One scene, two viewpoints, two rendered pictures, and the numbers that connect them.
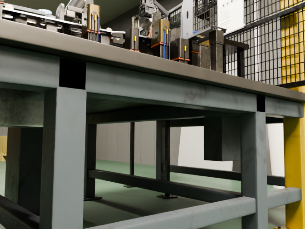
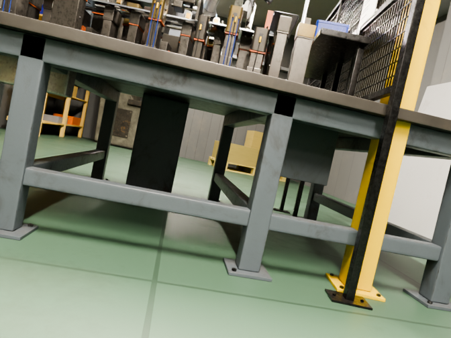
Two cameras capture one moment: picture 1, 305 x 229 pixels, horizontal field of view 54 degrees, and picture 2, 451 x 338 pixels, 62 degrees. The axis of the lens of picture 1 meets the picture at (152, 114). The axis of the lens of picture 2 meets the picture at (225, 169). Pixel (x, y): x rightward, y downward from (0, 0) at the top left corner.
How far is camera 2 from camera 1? 1.05 m
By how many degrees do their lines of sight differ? 33
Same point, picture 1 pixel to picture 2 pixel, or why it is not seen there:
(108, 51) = (56, 29)
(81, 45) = (31, 24)
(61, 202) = (11, 137)
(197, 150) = (407, 196)
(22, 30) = not seen: outside the picture
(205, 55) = (303, 50)
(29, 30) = not seen: outside the picture
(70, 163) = (21, 112)
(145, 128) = not seen: hidden behind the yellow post
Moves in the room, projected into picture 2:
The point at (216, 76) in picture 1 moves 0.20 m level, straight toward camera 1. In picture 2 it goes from (190, 62) to (137, 41)
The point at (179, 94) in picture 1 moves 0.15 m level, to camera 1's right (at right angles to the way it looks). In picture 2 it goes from (145, 76) to (180, 80)
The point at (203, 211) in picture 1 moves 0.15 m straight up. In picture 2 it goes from (160, 195) to (168, 153)
